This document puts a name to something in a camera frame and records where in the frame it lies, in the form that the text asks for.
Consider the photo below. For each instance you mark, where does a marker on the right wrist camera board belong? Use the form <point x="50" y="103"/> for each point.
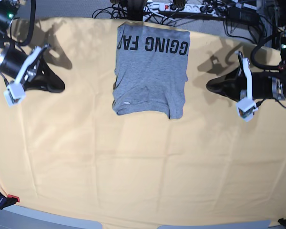
<point x="14" y="94"/>

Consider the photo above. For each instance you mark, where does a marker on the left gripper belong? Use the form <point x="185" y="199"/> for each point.
<point x="265" y="85"/>

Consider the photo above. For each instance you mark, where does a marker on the white power strip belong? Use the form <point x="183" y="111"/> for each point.
<point x="167" y="9"/>

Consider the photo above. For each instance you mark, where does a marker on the black central post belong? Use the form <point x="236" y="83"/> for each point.
<point x="135" y="9"/>

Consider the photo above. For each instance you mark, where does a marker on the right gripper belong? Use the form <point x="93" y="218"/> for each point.
<point x="31" y="71"/>

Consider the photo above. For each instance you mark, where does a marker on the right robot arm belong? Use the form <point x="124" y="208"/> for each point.
<point x="8" y="13"/>

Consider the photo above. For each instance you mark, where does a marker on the blue clamp with red tip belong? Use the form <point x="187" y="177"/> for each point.
<point x="9" y="200"/>

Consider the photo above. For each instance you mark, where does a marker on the yellow table cloth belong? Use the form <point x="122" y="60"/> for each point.
<point x="70" y="154"/>

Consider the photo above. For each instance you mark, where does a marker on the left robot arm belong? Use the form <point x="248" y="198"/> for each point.
<point x="278" y="38"/>

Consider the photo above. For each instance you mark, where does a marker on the black power adapter brick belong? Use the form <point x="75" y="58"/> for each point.
<point x="243" y="16"/>

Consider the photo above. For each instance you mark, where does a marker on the grey t-shirt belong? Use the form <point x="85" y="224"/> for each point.
<point x="151" y="65"/>

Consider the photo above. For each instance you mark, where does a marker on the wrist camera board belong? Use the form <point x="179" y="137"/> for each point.
<point x="246" y="108"/>
<point x="14" y="94"/>

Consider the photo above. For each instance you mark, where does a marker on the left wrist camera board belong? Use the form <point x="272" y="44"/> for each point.
<point x="246" y="108"/>

